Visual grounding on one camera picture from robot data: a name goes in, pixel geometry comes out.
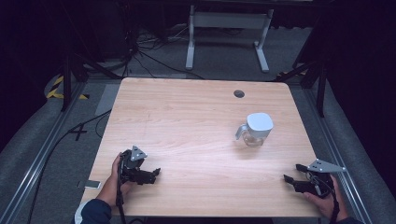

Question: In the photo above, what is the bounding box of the person's right hand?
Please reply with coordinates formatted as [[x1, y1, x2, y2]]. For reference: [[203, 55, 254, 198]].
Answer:
[[303, 175, 346, 219]]

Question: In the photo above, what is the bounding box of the white metal desk frame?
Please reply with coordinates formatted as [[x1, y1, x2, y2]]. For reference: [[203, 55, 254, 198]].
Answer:
[[185, 4, 276, 75]]

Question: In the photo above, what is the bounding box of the clear pitcher with white lid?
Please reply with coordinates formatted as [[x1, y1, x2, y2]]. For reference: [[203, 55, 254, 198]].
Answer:
[[234, 112, 275, 148]]

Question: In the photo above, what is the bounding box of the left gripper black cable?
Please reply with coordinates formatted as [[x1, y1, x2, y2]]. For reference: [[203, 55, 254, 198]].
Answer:
[[115, 157, 128, 224]]

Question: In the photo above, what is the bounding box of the black tripod stand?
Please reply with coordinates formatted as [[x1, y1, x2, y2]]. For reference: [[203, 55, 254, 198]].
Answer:
[[59, 50, 123, 113]]

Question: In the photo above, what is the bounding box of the yellow black hazard tape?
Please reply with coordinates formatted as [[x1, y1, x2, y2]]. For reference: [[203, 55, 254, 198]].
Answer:
[[46, 75, 91, 101]]

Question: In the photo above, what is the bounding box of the black metal stand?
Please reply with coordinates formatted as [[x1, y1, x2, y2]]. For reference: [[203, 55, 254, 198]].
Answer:
[[275, 59, 329, 119]]

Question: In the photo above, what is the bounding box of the person's left hand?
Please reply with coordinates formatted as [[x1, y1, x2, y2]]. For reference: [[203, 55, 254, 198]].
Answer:
[[110, 151, 135, 196]]

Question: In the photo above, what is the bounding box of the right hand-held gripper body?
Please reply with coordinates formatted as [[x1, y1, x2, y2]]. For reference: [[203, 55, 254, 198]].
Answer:
[[293, 158, 347, 199]]

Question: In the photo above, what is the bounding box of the long black floor cable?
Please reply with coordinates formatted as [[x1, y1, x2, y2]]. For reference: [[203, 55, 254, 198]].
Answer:
[[27, 108, 113, 224]]

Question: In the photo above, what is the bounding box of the aluminium floor rail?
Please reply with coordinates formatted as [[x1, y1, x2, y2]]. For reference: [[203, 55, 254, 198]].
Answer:
[[0, 79, 89, 224], [302, 88, 374, 224]]

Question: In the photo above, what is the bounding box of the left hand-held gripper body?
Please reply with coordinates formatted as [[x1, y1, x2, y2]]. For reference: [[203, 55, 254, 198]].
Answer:
[[119, 145, 157, 186]]

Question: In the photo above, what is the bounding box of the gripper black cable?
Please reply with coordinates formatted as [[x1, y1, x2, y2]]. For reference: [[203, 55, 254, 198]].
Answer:
[[115, 157, 128, 224], [323, 178, 341, 224]]

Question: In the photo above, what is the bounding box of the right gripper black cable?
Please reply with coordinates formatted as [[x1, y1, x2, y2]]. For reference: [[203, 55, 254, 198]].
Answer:
[[323, 178, 341, 224]]

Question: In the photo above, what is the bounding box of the bundle of black floor cables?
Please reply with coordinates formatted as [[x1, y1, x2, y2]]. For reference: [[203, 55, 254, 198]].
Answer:
[[122, 26, 206, 80]]

